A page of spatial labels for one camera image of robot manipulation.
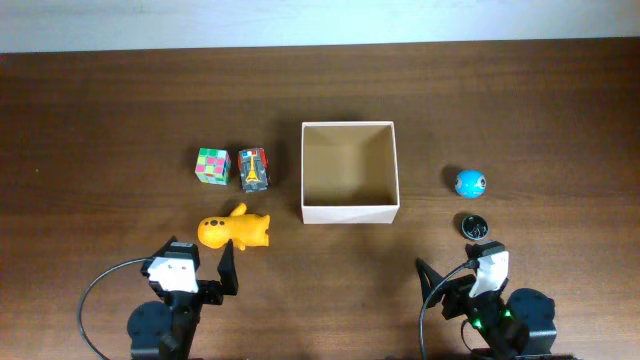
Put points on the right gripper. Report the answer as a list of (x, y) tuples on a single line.
[(454, 291)]

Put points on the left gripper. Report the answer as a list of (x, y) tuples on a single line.
[(208, 291)]

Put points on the multicoloured puzzle cube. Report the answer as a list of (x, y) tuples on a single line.
[(213, 166)]

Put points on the red grey toy truck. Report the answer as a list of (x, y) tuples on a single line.
[(253, 170)]

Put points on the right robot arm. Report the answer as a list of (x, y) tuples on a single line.
[(521, 327)]

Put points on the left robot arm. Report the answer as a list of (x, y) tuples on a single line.
[(165, 329)]

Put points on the black round cap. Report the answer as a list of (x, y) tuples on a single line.
[(474, 227)]

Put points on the orange toy animal figure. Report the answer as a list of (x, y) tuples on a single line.
[(242, 228)]

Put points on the blue ball with eyes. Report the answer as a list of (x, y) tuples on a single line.
[(470, 184)]

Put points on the open beige cardboard box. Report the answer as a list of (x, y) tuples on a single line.
[(349, 172)]

